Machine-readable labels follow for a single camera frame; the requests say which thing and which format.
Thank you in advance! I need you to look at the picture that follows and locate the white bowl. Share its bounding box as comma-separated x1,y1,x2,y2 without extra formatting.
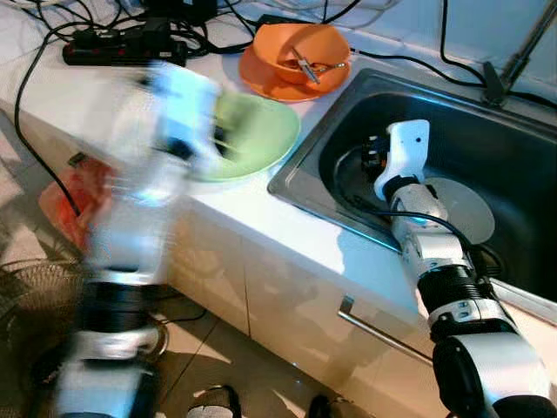
422,176,496,246

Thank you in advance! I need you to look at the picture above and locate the light green plate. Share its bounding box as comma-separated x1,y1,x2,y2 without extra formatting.
187,90,302,184

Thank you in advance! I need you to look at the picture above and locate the steel kitchen sink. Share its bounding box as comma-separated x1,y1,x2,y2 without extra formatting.
267,68,557,304

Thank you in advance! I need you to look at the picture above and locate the white kitchen base cabinet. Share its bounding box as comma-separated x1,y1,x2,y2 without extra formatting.
26,113,557,418

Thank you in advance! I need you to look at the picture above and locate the metal cutlery piece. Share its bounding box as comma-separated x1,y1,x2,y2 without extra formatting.
290,48,351,85

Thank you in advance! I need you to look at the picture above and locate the steel gooseneck faucet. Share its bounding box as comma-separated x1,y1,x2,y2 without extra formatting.
481,0,557,108

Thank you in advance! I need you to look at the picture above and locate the orange bowl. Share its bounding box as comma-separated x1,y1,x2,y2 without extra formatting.
252,23,352,86

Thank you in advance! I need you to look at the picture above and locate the sink drain strainer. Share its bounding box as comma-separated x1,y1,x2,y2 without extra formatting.
473,244,507,280

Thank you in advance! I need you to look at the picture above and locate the black power adapter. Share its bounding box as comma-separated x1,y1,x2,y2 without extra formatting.
144,0,218,25

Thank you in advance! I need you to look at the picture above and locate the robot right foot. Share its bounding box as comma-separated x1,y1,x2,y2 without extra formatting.
305,395,351,418

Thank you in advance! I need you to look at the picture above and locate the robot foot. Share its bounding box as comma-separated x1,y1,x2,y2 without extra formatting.
185,385,242,418
305,395,351,418

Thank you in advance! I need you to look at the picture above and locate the black power strip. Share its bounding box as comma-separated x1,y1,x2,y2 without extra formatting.
63,24,189,68

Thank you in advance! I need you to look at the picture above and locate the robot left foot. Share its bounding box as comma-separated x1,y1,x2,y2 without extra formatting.
185,385,242,418

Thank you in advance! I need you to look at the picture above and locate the red plastic bag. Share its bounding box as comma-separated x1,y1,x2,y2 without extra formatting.
37,159,118,252

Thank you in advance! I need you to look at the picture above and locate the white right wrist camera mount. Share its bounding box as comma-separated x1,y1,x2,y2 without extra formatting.
373,119,431,203

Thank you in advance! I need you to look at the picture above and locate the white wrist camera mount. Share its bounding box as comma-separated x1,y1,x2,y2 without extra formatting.
139,59,225,175
373,119,431,203

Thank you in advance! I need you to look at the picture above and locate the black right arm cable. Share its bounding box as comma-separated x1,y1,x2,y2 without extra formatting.
335,142,476,262

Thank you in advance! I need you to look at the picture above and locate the steel cabinet door handle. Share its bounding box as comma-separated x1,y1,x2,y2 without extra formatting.
338,295,433,367

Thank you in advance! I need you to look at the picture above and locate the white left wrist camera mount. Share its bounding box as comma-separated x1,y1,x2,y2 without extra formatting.
139,59,225,175

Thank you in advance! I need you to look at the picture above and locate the black power cord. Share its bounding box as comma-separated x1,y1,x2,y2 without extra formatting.
12,33,86,219

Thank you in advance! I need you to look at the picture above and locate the wire guard floor fan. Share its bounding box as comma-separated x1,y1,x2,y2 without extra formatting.
0,260,171,388

